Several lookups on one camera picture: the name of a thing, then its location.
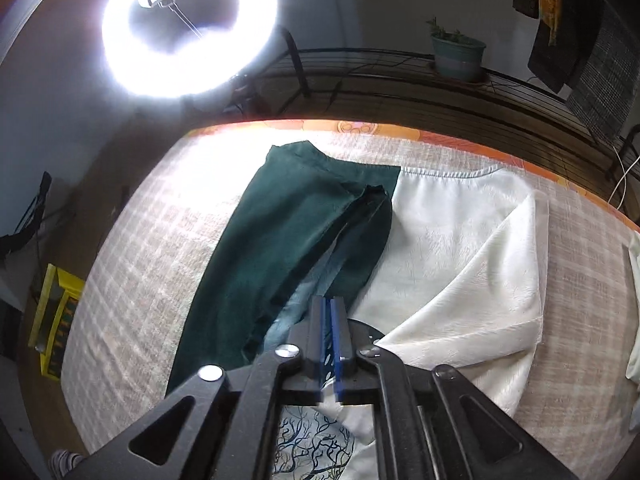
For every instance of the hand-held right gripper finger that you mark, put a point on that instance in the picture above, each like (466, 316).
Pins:
(327, 345)
(339, 347)

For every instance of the dark green garment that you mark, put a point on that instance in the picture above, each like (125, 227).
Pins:
(280, 220)

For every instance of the white garment with tree print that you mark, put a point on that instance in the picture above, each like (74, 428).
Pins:
(450, 240)

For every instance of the plaid beige blanket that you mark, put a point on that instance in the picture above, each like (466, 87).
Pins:
(150, 260)

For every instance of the orange floral bedsheet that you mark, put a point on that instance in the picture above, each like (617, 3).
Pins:
(450, 139)

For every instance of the yellow plastic crate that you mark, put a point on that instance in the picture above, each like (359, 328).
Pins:
(57, 310)

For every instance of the striped cloth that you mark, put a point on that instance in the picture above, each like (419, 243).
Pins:
(65, 461)

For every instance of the pale white cloth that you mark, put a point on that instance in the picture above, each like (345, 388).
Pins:
(635, 360)

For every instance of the potted plant in teal pot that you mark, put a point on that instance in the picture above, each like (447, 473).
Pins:
(457, 57)

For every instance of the black folding stand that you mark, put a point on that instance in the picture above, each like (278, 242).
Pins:
(35, 210)

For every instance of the black hanging cloth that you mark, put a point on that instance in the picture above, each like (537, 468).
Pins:
(565, 47)

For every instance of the grey checked hanging cloth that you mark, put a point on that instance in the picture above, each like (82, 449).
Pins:
(605, 77)

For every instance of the orange yellow hanging cloth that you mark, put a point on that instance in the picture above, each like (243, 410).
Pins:
(551, 0)

